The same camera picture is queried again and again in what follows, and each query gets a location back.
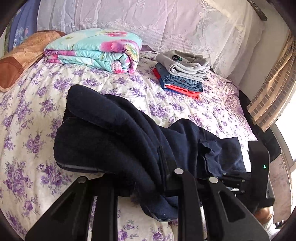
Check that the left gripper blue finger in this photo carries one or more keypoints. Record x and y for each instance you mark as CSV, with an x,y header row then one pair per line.
x,y
163,166

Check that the dark navy track pants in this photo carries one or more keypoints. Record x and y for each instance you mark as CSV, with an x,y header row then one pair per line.
x,y
106,133

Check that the person's right hand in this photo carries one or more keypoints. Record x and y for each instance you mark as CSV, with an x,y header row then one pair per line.
x,y
264,215

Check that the folded red garment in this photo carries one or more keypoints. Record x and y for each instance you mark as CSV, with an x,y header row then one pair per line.
x,y
176,89

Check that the beige patterned curtain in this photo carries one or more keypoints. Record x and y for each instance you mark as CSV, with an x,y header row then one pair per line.
x,y
276,90

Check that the folded blue jeans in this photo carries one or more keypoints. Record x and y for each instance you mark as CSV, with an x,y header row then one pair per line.
x,y
168,79

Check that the folded grey sweatshirt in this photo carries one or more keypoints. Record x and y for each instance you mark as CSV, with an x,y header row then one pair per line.
x,y
185,65

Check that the folded turquoise floral quilt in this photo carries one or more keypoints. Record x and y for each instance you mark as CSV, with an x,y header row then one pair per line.
x,y
113,51

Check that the white lace pillow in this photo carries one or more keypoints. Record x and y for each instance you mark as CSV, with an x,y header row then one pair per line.
x,y
223,32

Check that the brown orange pillow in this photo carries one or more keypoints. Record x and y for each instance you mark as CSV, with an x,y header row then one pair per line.
x,y
16,62

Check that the blue pillow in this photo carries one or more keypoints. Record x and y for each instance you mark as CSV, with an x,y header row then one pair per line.
x,y
22,25

